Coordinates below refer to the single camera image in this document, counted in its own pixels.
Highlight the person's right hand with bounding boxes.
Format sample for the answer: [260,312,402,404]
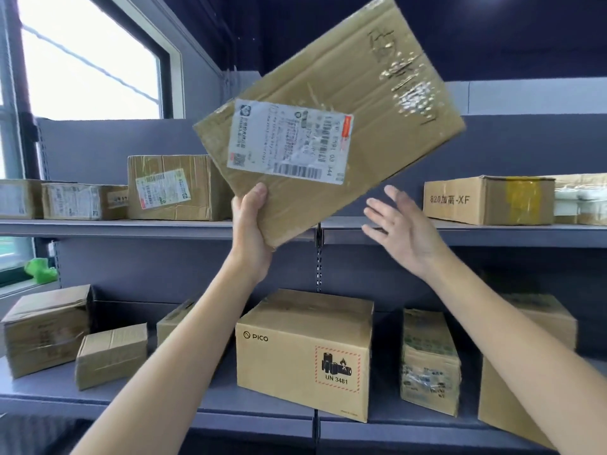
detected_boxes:
[361,185,452,280]

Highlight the person's left hand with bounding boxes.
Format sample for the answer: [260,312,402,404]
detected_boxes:
[231,183,276,283]

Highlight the person's left forearm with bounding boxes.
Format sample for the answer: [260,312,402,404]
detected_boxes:
[71,256,262,455]

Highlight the person's right forearm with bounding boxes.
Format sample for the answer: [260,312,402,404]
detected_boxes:
[416,250,607,455]

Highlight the taped cardboard box green-edged label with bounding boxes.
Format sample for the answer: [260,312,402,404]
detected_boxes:
[126,154,234,222]

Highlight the cardboard box black printed text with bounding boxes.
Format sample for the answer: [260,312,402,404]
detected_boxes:
[422,175,556,227]

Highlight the grey metal shelving unit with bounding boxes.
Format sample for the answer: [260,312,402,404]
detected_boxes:
[0,70,607,455]

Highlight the upright cardboard box taped label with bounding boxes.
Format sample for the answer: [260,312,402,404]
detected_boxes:
[400,308,462,418]

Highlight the cardboard box red hazard label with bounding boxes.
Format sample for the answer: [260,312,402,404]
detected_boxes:
[235,288,375,423]

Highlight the narrow cardboard box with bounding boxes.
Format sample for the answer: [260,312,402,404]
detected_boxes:
[156,300,196,348]

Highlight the low cardboard box white label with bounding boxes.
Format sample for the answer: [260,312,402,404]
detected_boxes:
[41,183,129,221]

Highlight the open cardboard box white items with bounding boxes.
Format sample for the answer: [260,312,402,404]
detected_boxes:
[553,173,607,227]

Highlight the small plain cardboard box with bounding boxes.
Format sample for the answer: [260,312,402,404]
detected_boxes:
[75,323,149,391]

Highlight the large plain cardboard box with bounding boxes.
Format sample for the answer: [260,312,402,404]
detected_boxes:
[477,293,579,452]

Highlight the green object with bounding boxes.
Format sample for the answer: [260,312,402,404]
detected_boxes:
[24,258,59,285]

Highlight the small cardboard box pale label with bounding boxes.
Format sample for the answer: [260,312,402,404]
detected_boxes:
[0,179,44,220]

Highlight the wrinkled taped cardboard box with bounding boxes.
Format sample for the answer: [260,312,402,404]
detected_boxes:
[1,284,94,379]

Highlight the window with dark frame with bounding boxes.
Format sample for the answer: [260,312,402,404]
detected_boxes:
[0,0,187,286]

